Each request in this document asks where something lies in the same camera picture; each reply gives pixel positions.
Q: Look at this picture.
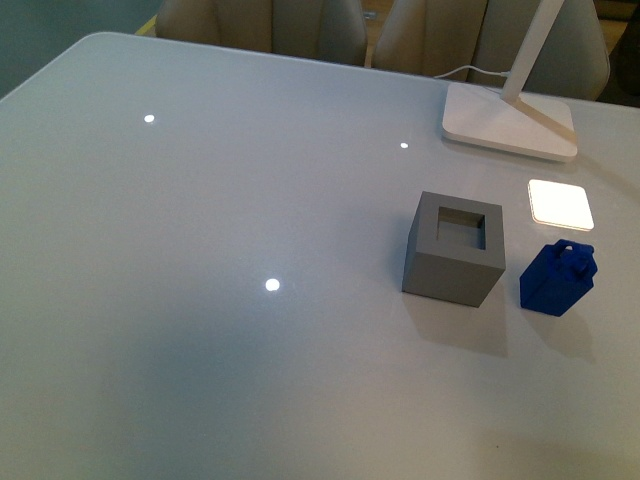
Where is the white lamp cable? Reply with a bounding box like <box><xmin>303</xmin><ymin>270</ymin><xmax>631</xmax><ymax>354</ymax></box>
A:
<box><xmin>432</xmin><ymin>65</ymin><xmax>511</xmax><ymax>81</ymax></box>

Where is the gray cube base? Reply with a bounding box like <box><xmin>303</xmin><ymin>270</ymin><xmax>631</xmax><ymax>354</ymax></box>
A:
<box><xmin>402</xmin><ymin>192</ymin><xmax>506</xmax><ymax>307</ymax></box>

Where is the white desk lamp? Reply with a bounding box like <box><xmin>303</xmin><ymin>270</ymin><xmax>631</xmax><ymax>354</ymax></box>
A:
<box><xmin>442</xmin><ymin>1</ymin><xmax>578</xmax><ymax>162</ymax></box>

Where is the beige chair right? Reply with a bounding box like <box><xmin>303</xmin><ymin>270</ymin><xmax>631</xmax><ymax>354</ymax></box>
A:
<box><xmin>372</xmin><ymin>0</ymin><xmax>610</xmax><ymax>100</ymax></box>

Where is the blue part with handle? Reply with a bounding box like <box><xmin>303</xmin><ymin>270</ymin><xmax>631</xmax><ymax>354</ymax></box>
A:
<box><xmin>519</xmin><ymin>239</ymin><xmax>598</xmax><ymax>317</ymax></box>

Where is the beige chair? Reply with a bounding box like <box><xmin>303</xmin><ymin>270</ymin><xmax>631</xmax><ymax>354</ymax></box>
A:
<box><xmin>372</xmin><ymin>0</ymin><xmax>610</xmax><ymax>100</ymax></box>
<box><xmin>155</xmin><ymin>0</ymin><xmax>367</xmax><ymax>66</ymax></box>

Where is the beige chair left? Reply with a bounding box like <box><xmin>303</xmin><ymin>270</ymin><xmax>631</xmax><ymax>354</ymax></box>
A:
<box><xmin>155</xmin><ymin>0</ymin><xmax>367</xmax><ymax>66</ymax></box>

